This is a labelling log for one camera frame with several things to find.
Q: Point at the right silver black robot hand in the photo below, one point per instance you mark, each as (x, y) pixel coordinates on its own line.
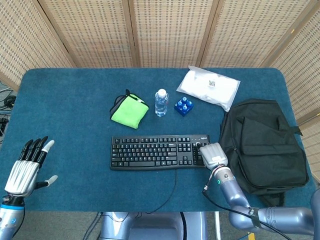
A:
(213, 155)

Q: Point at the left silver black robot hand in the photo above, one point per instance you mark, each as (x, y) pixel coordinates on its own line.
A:
(23, 172)

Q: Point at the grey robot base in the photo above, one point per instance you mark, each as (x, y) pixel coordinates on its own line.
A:
(152, 226)

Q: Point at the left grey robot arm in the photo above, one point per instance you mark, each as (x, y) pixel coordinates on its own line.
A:
(10, 220)

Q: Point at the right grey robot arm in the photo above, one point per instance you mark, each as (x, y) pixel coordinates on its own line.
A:
(250, 205)

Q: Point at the black computer keyboard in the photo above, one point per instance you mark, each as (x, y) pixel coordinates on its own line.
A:
(150, 153)

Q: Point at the black backpack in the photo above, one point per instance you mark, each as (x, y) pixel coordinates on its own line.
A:
(265, 147)

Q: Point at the blue toy building block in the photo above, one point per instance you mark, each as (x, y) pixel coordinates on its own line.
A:
(184, 106)

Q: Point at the white plastic package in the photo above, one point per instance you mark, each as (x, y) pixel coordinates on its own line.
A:
(207, 87)

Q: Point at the clear plastic water bottle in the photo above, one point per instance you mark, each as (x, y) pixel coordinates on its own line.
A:
(161, 103)

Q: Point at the green microfiber cloth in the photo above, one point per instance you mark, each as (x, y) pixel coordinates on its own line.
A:
(128, 112)

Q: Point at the woven rattan folding screen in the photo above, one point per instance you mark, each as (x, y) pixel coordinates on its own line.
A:
(160, 30)

